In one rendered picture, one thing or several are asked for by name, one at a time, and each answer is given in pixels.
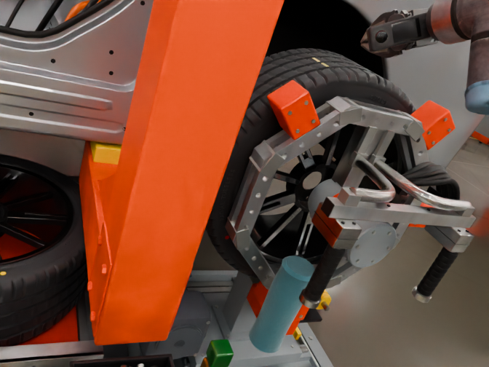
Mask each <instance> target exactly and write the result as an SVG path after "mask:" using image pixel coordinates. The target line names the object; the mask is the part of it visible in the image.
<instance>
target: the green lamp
mask: <svg viewBox="0 0 489 367"><path fill-rule="evenodd" d="M206 355H207V359H208V361H209V364H210V367H228V366H229V364H230V362H231V359H232V358H233V356H234V352H233V350H232V348H231V345H230V343H229V340H228V339H217V340H212V341H211V342H210V344H209V347H208V348H207V351H206Z"/></svg>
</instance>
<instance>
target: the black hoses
mask: <svg viewBox="0 0 489 367"><path fill-rule="evenodd" d="M402 176H404V177H405V178H406V179H408V180H409V181H411V182H412V183H413V184H415V185H416V186H428V187H429V188H428V189H427V190H426V191H427V192H429V193H431V194H434V195H437V196H439V197H444V198H448V199H454V200H460V187H459V185H458V182H457V181H456V180H455V179H453V178H451V177H450V175H449V174H448V172H447V170H446V169H445V168H444V167H443V166H441V165H436V164H434V163H433V162H423V163H421V164H419V165H416V166H415V167H413V168H412V169H410V170H409V171H407V172H406V173H404V174H402ZM390 182H391V181H390ZM391 184H392V185H393V187H394V188H395V192H396V193H397V194H398V195H404V196H407V195H408V194H407V193H406V192H404V191H403V190H401V189H400V188H399V187H398V186H396V185H395V184H393V183H392V182H391Z"/></svg>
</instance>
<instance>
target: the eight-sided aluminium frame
mask: <svg viewBox="0 0 489 367"><path fill-rule="evenodd" d="M316 112H317V115H318V117H319V120H320V125H318V126H317V127H315V128H314V129H312V130H310V131H308V132H307V133H306V134H304V135H302V136H301V137H300V138H297V139H296V140H293V139H292V138H291V137H290V136H289V135H288V134H287V133H286V132H285V131H284V130H282V131H280V132H279V133H277V134H276V135H274V136H272V137H270V138H269V139H268V140H266V141H265V140H263V142H262V143H261V144H259V145H258V146H256V147H255V148H254V149H253V153H252V155H251V156H250V157H249V159H250V161H249V163H248V166H247V169H246V171H245V174H244V177H243V179H242V182H241V185H240V187H239V191H238V193H237V195H236V199H235V200H234V204H233V206H232V209H231V212H230V214H229V216H228V217H227V222H226V225H225V228H226V231H227V232H228V234H229V236H230V238H231V240H232V242H233V243H234V245H235V247H236V249H237V250H239V252H240V253H241V254H242V255H243V257H244V259H245V260H246V261H247V263H248V264H249V265H250V267H251V268H252V270H253V271H254V273H255V274H256V275H257V276H258V278H259V280H260V281H261V283H262V285H264V286H265V288H266V289H267V290H269V288H270V286H271V284H272V282H273V280H274V278H275V276H276V274H277V272H278V271H279V268H280V267H281V264H268V262H267V261H266V260H265V258H264V257H263V255H262V253H261V252H260V251H259V249H258V247H257V246H256V244H255V243H254V242H253V239H252V238H251V236H250V234H251V232H252V230H253V227H254V225H255V222H256V219H257V217H258V214H259V212H260V210H261V207H262V205H263V202H264V200H265V198H266V195H267V192H268V190H269V187H270V185H271V182H272V180H273V178H274V175H275V172H276V171H277V169H278V168H279V167H281V166H283V165H284V164H285V163H287V162H289V161H290V160H292V159H294V158H295V157H297V156H298V155H299V154H302V153H303V152H305V151H306V150H308V149H310V148H311V147H312V146H314V145H316V144H317V143H319V142H320V141H322V140H324V139H326V138H327V137H328V136H330V135H332V134H333V133H335V132H337V131H338V130H340V129H341V128H342V127H345V126H346V125H347V124H353V125H360V126H364V127H368V126H371V127H376V128H378V130H384V131H387V130H391V131H394V132H395V133H396V134H397V140H398V143H399V149H400V152H401V155H402V161H403V165H404V169H405V172H407V171H409V170H410V169H412V168H413V167H415V166H416V165H419V164H421V163H423V162H429V158H428V153H427V148H426V142H425V140H424V137H423V135H422V134H423V133H424V132H425V130H424V129H423V125H422V122H420V121H419V120H417V119H416V118H414V117H412V116H411V115H409V114H407V113H405V112H402V111H400V110H394V109H390V108H385V107H382V106H377V105H373V104H369V103H364V102H361V101H358V100H352V99H349V98H347V97H345V98H344V97H341V96H336V97H334V98H333V99H332V100H328V101H326V102H325V104H323V105H322V106H320V107H319V108H317V109H316ZM392 203H394V204H402V205H415V206H420V205H421V203H422V202H420V201H418V200H417V199H415V198H413V197H411V196H410V195H409V194H407V196H404V195H398V194H396V196H395V198H394V199H393V201H392ZM389 223H390V224H391V225H392V226H393V227H394V229H395V231H396V234H397V236H396V240H395V244H394V246H393V248H392V249H394V248H395V247H396V245H397V244H398V243H399V242H400V238H401V236H402V235H403V233H404V232H405V230H406V229H407V227H408V225H409V224H404V223H393V222H389ZM362 268H364V267H354V266H353V265H351V264H350V262H349V261H348V260H347V258H346V257H345V256H342V259H341V261H340V262H339V265H338V266H337V268H336V270H335V272H334V273H333V276H332V277H331V279H330V282H329V283H328V284H327V287H326V289H327V288H332V287H334V286H336V285H339V284H341V282H342V281H344V280H345V279H346V278H348V277H350V276H352V275H353V274H354V273H356V272H358V271H359V270H361V269H362Z"/></svg>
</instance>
